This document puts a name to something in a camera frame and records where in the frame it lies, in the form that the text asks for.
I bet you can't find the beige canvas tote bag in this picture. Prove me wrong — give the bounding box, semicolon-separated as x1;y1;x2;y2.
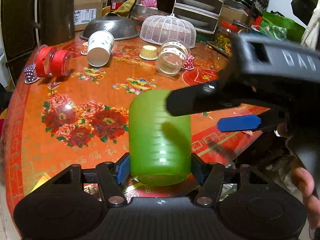
300;1;319;50

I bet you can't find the steel colander bowl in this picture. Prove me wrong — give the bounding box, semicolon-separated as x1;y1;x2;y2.
80;16;140;41

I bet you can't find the yellow cupcake liner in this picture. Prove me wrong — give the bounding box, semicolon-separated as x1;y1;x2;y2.
139;45;157;61

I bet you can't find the red clear plastic jar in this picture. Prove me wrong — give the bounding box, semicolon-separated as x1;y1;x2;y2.
33;45;73;78

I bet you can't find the green shopping bag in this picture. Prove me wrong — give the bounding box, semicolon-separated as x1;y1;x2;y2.
260;11;305;43

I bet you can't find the cardboard box with label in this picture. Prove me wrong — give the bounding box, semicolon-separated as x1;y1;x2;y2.
74;0;103;31

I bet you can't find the red-lid glass jar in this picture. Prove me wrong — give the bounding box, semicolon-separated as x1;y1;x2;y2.
214;22;239;56

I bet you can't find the clear jar with label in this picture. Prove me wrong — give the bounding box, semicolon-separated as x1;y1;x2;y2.
156;39;190;76

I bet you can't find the white mesh food cover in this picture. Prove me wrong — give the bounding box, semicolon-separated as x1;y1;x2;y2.
139;14;196;48

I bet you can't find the purple dotted cupcake liner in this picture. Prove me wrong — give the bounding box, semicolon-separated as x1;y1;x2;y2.
24;63;40;84

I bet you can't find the green plastic cup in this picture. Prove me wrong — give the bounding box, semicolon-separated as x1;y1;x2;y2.
129;89;191;186

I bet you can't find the steel basin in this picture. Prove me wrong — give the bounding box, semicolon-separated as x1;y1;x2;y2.
129;5;169;26

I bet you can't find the dark brown pitcher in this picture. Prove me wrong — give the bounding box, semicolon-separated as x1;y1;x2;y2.
27;0;75;46

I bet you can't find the white stacked dish rack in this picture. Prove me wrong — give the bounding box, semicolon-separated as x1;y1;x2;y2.
172;0;225;35

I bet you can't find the white paper cup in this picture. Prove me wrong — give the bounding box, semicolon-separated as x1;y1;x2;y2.
87;30;114;67

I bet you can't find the red-label bottle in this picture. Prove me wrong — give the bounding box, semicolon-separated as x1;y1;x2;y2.
110;0;124;12

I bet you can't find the person's right hand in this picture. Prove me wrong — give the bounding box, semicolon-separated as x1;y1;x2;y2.
291;161;320;230

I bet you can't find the orange dotted cupcake liner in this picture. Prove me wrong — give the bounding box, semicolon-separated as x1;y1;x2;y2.
80;41;88;55

